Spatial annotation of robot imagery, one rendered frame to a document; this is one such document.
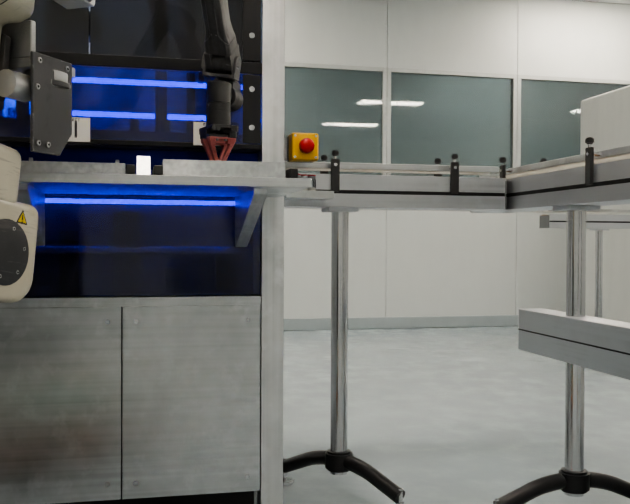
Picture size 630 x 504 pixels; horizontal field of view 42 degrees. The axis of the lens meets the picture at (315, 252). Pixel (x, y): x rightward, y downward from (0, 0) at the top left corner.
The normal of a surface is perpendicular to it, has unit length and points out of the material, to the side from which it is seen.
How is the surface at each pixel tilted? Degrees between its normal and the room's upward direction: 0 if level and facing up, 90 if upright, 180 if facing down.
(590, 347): 90
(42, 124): 90
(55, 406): 90
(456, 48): 90
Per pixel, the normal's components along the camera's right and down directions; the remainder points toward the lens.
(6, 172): 0.94, 0.01
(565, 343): -0.98, 0.00
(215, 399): 0.22, 0.01
